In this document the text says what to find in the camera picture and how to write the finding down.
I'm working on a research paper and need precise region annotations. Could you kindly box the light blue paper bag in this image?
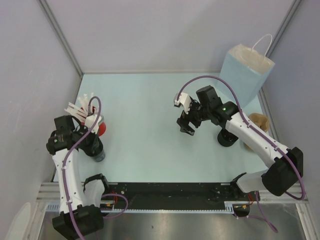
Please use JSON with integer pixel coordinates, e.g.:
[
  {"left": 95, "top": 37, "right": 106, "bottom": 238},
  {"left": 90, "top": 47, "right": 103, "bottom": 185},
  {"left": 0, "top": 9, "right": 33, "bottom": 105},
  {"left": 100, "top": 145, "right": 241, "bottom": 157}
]
[{"left": 219, "top": 43, "right": 275, "bottom": 108}]

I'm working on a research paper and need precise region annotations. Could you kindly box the black cup left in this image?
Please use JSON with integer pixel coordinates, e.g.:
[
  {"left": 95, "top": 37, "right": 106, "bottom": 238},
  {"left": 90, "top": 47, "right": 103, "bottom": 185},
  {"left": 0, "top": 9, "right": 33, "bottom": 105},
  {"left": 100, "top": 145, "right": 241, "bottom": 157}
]
[{"left": 91, "top": 138, "right": 106, "bottom": 162}]

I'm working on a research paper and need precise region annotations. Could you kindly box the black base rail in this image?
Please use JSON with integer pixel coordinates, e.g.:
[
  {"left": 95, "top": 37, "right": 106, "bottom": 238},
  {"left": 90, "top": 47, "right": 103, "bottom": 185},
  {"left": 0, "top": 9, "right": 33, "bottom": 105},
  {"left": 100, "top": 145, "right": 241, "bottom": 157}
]
[{"left": 109, "top": 182, "right": 256, "bottom": 211}]

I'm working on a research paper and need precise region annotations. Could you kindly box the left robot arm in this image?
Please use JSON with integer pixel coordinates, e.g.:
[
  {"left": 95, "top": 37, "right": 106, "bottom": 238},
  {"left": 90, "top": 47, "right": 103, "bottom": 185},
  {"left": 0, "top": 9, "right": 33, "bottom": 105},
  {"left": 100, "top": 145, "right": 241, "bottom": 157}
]
[{"left": 46, "top": 115, "right": 111, "bottom": 240}]

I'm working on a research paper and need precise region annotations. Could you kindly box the white cable duct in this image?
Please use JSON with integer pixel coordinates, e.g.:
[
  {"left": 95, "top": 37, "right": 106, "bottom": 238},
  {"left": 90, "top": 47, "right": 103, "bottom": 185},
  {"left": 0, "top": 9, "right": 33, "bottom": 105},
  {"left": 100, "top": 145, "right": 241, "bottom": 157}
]
[{"left": 46, "top": 201, "right": 251, "bottom": 215}]

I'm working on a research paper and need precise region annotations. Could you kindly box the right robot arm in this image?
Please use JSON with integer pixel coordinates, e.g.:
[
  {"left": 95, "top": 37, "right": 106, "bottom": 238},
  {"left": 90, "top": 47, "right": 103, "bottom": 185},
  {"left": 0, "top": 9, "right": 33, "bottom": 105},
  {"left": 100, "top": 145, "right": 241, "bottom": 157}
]
[{"left": 173, "top": 85, "right": 304, "bottom": 201}]

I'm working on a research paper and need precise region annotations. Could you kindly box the brown cardboard cup carrier stack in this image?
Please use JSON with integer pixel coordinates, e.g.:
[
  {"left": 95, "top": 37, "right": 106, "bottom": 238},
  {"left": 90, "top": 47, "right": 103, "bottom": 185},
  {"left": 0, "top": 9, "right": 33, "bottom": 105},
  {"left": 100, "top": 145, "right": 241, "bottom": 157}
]
[{"left": 248, "top": 113, "right": 270, "bottom": 133}]

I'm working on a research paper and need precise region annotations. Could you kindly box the red straw cup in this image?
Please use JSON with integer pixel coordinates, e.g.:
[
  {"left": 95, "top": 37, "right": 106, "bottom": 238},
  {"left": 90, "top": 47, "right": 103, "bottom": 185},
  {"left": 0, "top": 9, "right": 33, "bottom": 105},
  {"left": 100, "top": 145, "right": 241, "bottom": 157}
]
[{"left": 81, "top": 106, "right": 107, "bottom": 137}]

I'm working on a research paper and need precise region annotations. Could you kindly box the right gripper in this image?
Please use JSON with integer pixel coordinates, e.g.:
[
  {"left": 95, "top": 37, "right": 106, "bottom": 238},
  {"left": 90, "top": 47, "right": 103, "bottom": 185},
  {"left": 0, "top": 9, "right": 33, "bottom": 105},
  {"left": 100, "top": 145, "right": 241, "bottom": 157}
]
[{"left": 177, "top": 98, "right": 211, "bottom": 136}]

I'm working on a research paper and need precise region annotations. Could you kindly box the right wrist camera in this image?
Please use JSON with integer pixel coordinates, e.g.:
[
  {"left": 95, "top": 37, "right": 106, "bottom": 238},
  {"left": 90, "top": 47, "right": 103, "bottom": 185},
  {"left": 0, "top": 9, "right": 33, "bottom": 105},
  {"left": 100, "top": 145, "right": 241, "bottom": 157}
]
[{"left": 173, "top": 92, "right": 192, "bottom": 115}]

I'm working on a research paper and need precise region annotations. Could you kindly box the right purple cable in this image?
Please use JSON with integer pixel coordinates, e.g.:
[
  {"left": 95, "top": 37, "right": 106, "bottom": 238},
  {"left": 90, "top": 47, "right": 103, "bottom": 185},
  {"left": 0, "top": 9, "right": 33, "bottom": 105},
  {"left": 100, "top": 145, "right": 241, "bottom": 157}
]
[{"left": 176, "top": 75, "right": 307, "bottom": 233}]

